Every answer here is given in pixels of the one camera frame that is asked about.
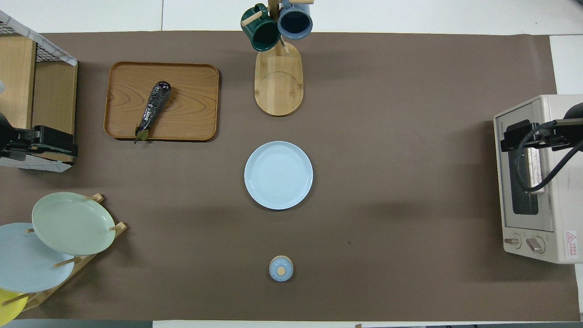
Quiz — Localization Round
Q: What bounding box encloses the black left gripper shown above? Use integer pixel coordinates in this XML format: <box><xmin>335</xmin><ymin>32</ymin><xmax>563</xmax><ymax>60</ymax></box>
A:
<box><xmin>33</xmin><ymin>125</ymin><xmax>78</xmax><ymax>158</ymax></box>

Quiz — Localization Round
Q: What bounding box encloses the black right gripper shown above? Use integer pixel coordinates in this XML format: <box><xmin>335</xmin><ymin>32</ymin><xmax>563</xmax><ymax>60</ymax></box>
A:
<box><xmin>500</xmin><ymin>119</ymin><xmax>545</xmax><ymax>154</ymax></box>

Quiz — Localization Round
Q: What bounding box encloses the glass oven door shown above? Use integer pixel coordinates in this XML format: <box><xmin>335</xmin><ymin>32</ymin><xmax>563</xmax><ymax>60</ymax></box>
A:
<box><xmin>494</xmin><ymin>98</ymin><xmax>555</xmax><ymax>233</ymax></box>

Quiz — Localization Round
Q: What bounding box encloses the dark purple eggplant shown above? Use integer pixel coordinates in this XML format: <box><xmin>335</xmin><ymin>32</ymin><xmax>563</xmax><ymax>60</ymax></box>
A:
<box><xmin>134</xmin><ymin>81</ymin><xmax>172</xmax><ymax>144</ymax></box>

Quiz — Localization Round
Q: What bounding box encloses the beige toaster oven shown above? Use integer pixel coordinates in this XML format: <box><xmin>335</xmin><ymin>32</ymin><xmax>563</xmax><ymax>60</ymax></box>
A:
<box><xmin>493</xmin><ymin>94</ymin><xmax>583</xmax><ymax>264</ymax></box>

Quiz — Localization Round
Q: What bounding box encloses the pale green plate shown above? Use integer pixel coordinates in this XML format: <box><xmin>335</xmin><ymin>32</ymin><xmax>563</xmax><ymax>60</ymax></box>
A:
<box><xmin>31</xmin><ymin>192</ymin><xmax>116</xmax><ymax>256</ymax></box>

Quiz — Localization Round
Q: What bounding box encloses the wooden plate rack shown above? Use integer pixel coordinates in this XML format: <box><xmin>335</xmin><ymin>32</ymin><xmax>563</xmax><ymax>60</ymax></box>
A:
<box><xmin>18</xmin><ymin>193</ymin><xmax>127</xmax><ymax>313</ymax></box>

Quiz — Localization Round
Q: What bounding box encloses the light blue racked plate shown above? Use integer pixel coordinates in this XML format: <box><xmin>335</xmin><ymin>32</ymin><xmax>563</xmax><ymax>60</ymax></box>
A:
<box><xmin>0</xmin><ymin>222</ymin><xmax>76</xmax><ymax>293</ymax></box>

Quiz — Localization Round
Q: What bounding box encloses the brown table mat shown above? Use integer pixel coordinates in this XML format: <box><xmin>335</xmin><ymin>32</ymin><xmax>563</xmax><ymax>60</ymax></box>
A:
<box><xmin>0</xmin><ymin>31</ymin><xmax>580</xmax><ymax>322</ymax></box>

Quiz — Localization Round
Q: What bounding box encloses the rectangular wooden tray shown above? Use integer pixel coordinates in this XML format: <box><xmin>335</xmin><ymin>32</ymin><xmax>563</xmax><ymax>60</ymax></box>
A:
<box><xmin>104</xmin><ymin>61</ymin><xmax>220</xmax><ymax>142</ymax></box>

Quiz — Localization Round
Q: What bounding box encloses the yellow plate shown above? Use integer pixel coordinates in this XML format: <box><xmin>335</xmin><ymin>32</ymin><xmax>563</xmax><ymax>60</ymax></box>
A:
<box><xmin>0</xmin><ymin>288</ymin><xmax>29</xmax><ymax>327</ymax></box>

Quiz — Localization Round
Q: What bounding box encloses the wooden mug tree stand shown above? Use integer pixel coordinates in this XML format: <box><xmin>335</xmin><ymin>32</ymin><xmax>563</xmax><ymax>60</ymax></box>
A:
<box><xmin>240</xmin><ymin>0</ymin><xmax>315</xmax><ymax>117</ymax></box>

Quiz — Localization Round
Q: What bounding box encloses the dark green mug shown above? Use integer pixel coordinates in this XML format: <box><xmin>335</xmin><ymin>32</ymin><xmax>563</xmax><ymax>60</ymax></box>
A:
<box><xmin>240</xmin><ymin>4</ymin><xmax>281</xmax><ymax>52</ymax></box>

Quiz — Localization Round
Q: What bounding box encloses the blue mug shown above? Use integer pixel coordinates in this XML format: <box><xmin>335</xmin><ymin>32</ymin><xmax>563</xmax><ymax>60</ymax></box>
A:
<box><xmin>277</xmin><ymin>0</ymin><xmax>314</xmax><ymax>40</ymax></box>

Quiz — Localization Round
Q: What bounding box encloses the small blue bell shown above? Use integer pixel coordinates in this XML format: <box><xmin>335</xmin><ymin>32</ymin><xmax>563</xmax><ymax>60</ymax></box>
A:
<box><xmin>268</xmin><ymin>255</ymin><xmax>294</xmax><ymax>282</ymax></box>

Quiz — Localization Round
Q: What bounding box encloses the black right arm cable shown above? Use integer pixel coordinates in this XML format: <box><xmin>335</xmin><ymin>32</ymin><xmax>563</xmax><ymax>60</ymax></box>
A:
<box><xmin>515</xmin><ymin>121</ymin><xmax>583</xmax><ymax>192</ymax></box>

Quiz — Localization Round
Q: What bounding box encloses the wire shelf with wooden boards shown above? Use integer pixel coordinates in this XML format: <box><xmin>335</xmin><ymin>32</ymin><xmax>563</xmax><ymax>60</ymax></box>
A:
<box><xmin>0</xmin><ymin>10</ymin><xmax>78</xmax><ymax>173</ymax></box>

